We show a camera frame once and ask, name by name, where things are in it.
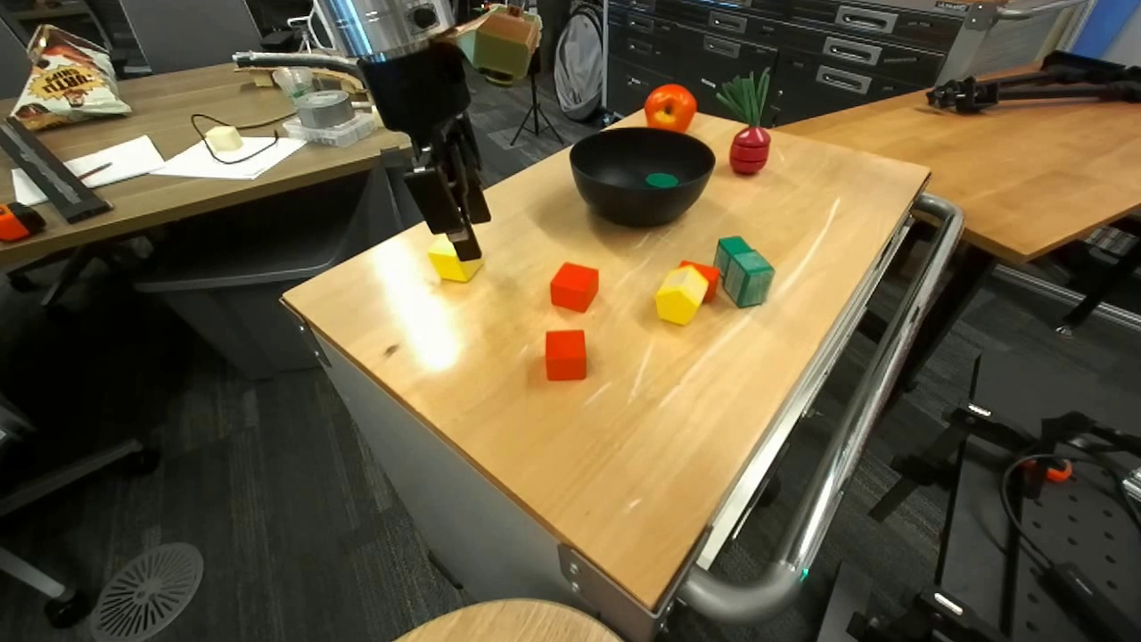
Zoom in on wooden office desk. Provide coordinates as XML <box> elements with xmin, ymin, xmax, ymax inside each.
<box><xmin>0</xmin><ymin>65</ymin><xmax>411</xmax><ymax>272</ymax></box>

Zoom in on wooden side table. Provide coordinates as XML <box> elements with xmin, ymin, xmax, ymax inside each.
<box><xmin>792</xmin><ymin>92</ymin><xmax>1141</xmax><ymax>263</ymax></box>

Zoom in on round wooden stool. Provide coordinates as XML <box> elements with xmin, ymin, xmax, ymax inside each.
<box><xmin>397</xmin><ymin>599</ymin><xmax>622</xmax><ymax>642</ymax></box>

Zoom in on red toy radish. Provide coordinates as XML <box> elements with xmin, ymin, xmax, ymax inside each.
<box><xmin>716</xmin><ymin>73</ymin><xmax>769</xmax><ymax>175</ymax></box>

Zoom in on yellow block by orange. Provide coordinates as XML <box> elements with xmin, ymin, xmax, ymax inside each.
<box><xmin>651</xmin><ymin>269</ymin><xmax>711</xmax><ymax>325</ymax></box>

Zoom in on black bowl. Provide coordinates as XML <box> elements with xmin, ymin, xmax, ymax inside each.
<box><xmin>571</xmin><ymin>128</ymin><xmax>716</xmax><ymax>227</ymax></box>

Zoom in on red cube block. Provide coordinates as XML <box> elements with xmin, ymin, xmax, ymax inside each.
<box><xmin>544</xmin><ymin>327</ymin><xmax>590</xmax><ymax>380</ymax></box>
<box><xmin>548</xmin><ymin>263</ymin><xmax>599</xmax><ymax>314</ymax></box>

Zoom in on small green block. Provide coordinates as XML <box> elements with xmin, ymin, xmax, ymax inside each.
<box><xmin>642</xmin><ymin>170</ymin><xmax>682</xmax><ymax>190</ymax></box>

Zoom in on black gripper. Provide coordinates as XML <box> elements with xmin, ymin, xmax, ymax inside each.
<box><xmin>359</xmin><ymin>45</ymin><xmax>489</xmax><ymax>260</ymax></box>

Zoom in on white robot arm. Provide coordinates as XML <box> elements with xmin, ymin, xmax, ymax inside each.
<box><xmin>314</xmin><ymin>0</ymin><xmax>489</xmax><ymax>260</ymax></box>

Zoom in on snack chip bag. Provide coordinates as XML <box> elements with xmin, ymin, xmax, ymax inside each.
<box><xmin>12</xmin><ymin>25</ymin><xmax>127</xmax><ymax>133</ymax></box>

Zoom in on orange red toy apple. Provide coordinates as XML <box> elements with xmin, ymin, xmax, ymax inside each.
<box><xmin>642</xmin><ymin>83</ymin><xmax>699</xmax><ymax>133</ymax></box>

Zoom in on dark drawer cabinet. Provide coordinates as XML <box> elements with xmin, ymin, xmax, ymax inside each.
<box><xmin>604</xmin><ymin>0</ymin><xmax>1082</xmax><ymax>121</ymax></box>

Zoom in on white paper sheets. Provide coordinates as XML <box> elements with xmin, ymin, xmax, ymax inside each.
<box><xmin>146</xmin><ymin>133</ymin><xmax>311</xmax><ymax>184</ymax></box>

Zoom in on chrome cart handle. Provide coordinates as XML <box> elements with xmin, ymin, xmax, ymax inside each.
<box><xmin>678</xmin><ymin>194</ymin><xmax>963</xmax><ymax>625</ymax></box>

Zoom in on white metal cart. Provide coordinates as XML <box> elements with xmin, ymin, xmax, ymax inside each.
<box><xmin>285</xmin><ymin>133</ymin><xmax>926</xmax><ymax>640</ymax></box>

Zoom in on green double block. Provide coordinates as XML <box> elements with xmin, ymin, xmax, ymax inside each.
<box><xmin>714</xmin><ymin>235</ymin><xmax>775</xmax><ymax>306</ymax></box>

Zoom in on yellow cube block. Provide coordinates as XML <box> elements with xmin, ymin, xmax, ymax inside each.
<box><xmin>427</xmin><ymin>235</ymin><xmax>481</xmax><ymax>281</ymax></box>

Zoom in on grey tape roll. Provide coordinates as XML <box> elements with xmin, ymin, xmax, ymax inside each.
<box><xmin>294</xmin><ymin>90</ymin><xmax>353</xmax><ymax>133</ymax></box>

